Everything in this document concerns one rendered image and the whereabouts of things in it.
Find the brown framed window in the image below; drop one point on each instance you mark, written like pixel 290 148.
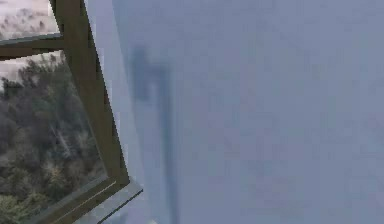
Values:
pixel 90 100

